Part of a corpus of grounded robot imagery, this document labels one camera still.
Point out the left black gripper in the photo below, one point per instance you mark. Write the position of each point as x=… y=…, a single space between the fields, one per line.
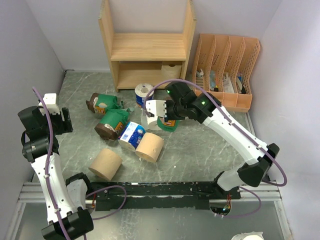
x=65 y=126

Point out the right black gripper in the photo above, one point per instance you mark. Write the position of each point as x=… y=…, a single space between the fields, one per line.
x=168 y=116

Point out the green brown roll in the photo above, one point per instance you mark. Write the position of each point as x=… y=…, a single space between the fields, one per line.
x=112 y=124
x=169 y=126
x=100 y=103

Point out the beige toilet roll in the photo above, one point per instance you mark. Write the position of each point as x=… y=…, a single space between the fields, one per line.
x=171 y=70

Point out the blue roll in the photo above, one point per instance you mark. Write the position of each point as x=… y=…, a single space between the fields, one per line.
x=141 y=91
x=131 y=136

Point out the tan toilet roll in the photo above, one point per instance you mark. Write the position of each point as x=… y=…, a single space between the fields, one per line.
x=150 y=147
x=106 y=164

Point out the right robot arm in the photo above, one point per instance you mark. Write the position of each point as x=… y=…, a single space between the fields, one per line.
x=206 y=109

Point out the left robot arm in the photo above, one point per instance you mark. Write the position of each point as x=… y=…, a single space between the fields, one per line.
x=67 y=215

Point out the wooden two-tier shelf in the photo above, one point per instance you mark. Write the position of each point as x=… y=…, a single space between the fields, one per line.
x=136 y=58

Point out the white toilet roll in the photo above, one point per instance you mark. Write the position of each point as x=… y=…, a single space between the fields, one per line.
x=152 y=123

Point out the tan toilet roll front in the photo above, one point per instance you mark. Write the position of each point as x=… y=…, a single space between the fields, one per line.
x=106 y=164

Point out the blue wrapped roll lying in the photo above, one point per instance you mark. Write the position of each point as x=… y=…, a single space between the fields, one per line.
x=131 y=136

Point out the orange plastic file organizer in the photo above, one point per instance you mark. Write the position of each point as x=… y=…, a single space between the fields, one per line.
x=223 y=65

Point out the white roll bottom edge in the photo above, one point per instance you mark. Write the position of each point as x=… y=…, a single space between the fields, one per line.
x=249 y=236

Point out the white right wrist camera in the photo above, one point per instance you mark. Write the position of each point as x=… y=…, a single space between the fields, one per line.
x=156 y=108

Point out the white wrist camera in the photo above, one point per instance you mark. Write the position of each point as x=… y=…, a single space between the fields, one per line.
x=156 y=108
x=51 y=102

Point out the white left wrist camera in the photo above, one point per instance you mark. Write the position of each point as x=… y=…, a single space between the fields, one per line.
x=51 y=102

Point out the black mounting base plate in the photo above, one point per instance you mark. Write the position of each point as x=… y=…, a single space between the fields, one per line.
x=196 y=194

